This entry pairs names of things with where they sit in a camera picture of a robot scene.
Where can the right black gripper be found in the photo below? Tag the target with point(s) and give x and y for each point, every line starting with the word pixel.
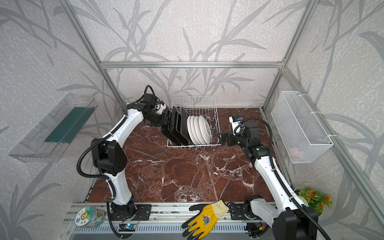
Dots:
pixel 226 139

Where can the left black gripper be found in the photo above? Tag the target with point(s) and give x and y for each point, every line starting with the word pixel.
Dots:
pixel 167 123

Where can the black square floral plate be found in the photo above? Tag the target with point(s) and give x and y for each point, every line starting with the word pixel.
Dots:
pixel 166 126
pixel 175 132

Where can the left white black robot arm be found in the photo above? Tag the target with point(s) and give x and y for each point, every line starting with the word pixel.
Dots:
pixel 109 157

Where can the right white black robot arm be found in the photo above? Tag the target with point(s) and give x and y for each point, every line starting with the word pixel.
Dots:
pixel 290 218

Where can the pink object in basket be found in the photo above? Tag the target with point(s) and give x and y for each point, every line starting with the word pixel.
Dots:
pixel 295 153

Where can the yellow black work glove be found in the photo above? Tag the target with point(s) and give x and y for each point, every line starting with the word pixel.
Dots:
pixel 200 225

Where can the artificial flower plant pot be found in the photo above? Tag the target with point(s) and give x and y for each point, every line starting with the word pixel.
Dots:
pixel 314 198

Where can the green circuit board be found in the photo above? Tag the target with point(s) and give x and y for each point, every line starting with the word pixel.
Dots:
pixel 128 226

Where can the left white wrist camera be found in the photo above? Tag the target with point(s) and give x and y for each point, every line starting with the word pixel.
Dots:
pixel 160 107

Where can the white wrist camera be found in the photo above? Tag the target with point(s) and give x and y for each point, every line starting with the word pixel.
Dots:
pixel 235 121
pixel 160 107

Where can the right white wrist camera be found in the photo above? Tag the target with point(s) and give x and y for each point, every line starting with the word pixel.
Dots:
pixel 235 121

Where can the white wire dish rack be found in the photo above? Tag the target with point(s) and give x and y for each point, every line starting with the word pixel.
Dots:
pixel 198 106

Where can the white wire mesh wall basket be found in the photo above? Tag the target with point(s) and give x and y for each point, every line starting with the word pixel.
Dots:
pixel 299 127

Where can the clear acrylic wall shelf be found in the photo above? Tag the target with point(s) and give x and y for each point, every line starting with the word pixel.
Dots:
pixel 47 142

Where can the aluminium mounting rail base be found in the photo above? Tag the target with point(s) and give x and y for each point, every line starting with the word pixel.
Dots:
pixel 165 223

